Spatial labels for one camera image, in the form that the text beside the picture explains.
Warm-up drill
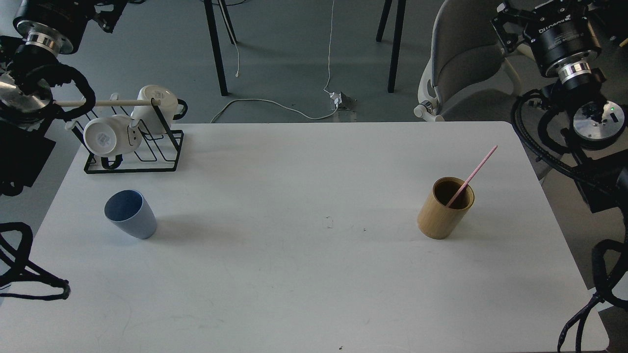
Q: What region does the pink chopstick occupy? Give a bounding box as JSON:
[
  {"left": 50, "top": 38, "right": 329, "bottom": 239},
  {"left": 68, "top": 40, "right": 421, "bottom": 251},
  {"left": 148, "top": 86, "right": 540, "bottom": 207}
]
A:
[{"left": 446, "top": 145, "right": 498, "bottom": 207}]

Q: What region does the blue plastic cup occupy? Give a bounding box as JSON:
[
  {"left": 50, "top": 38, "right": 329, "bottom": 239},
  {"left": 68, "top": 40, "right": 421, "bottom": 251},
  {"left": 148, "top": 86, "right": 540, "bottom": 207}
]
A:
[{"left": 104, "top": 190, "right": 157, "bottom": 239}]

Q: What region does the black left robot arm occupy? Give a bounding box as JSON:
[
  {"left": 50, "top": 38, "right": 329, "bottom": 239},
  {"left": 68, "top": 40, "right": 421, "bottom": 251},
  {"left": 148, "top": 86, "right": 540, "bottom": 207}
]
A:
[{"left": 0, "top": 0, "right": 128, "bottom": 197}]

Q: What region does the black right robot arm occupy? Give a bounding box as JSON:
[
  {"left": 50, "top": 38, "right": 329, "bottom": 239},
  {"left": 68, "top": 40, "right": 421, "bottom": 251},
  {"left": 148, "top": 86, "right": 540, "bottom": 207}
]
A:
[{"left": 491, "top": 0, "right": 627, "bottom": 223}]

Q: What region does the white power plug adapter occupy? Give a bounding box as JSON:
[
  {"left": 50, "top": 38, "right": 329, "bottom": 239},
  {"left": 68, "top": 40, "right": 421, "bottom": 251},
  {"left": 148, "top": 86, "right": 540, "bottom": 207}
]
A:
[{"left": 329, "top": 91, "right": 355, "bottom": 110}]

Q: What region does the black table leg left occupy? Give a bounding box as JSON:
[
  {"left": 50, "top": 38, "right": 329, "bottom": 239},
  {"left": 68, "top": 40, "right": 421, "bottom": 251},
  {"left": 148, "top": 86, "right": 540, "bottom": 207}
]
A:
[{"left": 202, "top": 0, "right": 237, "bottom": 97}]

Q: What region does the black table leg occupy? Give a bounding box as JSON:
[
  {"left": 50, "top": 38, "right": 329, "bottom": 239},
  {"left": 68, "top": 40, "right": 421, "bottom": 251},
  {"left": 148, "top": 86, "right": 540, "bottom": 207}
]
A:
[
  {"left": 375, "top": 0, "right": 407, "bottom": 94},
  {"left": 202, "top": 0, "right": 237, "bottom": 97}
]

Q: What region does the bamboo cylinder holder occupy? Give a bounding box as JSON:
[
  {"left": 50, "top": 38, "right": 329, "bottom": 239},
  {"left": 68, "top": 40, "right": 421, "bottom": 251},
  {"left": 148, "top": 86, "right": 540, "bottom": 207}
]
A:
[{"left": 417, "top": 176, "right": 475, "bottom": 240}]

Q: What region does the white mug rear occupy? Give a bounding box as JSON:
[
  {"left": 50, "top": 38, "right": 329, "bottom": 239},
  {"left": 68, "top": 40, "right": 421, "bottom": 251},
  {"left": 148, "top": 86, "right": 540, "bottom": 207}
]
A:
[{"left": 131, "top": 85, "right": 188, "bottom": 136}]

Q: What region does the white mug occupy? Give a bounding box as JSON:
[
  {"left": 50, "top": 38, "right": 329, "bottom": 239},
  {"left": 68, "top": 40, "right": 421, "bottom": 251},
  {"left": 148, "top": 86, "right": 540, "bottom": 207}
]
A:
[
  {"left": 83, "top": 114, "right": 143, "bottom": 158},
  {"left": 131, "top": 85, "right": 188, "bottom": 136}
]

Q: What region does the grey office chair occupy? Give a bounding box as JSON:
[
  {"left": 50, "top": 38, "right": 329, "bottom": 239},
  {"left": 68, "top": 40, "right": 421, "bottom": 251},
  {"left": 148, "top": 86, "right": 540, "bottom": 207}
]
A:
[{"left": 414, "top": 0, "right": 522, "bottom": 123}]

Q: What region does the black table leg right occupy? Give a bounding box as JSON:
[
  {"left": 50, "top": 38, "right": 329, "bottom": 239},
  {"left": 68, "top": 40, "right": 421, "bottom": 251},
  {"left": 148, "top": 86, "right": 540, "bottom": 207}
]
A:
[{"left": 375, "top": 0, "right": 407, "bottom": 94}]

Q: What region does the white mug front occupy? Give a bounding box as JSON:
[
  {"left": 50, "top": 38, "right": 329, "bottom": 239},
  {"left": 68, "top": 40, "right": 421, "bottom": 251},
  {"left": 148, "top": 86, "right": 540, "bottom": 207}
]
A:
[{"left": 83, "top": 114, "right": 143, "bottom": 158}]

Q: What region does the white power cable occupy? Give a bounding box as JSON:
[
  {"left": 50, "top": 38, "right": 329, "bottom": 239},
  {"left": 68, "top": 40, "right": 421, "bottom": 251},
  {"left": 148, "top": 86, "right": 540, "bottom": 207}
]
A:
[{"left": 211, "top": 0, "right": 340, "bottom": 124}]

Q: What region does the thin white hanging cable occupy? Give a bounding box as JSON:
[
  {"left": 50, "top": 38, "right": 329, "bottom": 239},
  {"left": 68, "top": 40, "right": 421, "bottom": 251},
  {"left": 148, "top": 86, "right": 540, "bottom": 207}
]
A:
[{"left": 219, "top": 0, "right": 241, "bottom": 78}]

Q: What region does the black wire cup rack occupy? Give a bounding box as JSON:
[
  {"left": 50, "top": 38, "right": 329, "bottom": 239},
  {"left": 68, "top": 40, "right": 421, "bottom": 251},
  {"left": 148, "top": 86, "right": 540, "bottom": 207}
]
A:
[{"left": 65, "top": 93, "right": 184, "bottom": 175}]

